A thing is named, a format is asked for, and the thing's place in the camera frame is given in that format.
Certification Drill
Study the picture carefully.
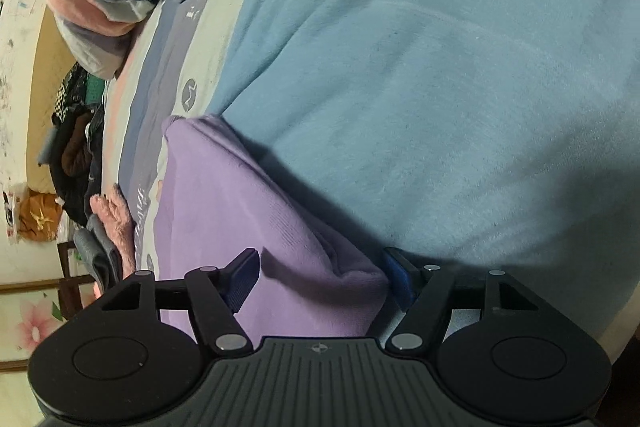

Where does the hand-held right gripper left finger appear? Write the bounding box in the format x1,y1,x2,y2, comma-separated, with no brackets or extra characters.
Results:
100,248,261,355

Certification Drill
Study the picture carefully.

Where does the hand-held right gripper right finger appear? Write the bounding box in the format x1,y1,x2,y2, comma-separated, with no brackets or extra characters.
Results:
382,248,543,353

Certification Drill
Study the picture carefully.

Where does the purple t-shirt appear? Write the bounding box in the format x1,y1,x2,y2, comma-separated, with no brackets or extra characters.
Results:
155,114,391,340

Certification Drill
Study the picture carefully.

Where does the pile of dark clothes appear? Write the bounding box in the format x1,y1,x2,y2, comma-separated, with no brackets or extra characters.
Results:
50,62,108,228

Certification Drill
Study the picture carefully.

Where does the pink fuzzy garment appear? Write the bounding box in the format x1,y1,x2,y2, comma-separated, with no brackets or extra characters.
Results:
89,184,138,298

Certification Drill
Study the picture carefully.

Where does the folded grey garment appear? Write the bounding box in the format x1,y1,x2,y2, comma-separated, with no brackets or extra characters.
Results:
74,214,123,288

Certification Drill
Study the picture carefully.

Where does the dark wooden chair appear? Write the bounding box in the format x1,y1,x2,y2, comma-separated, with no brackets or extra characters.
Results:
56,241,97,314

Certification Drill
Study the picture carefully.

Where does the striped bed sheet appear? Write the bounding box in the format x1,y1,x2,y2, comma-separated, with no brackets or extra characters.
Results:
102,0,640,358

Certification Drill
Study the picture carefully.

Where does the orange bag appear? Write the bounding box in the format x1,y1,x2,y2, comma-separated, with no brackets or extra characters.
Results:
17,188,64,241

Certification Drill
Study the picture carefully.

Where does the green cloth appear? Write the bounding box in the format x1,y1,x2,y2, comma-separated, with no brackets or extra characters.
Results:
85,74,107,106

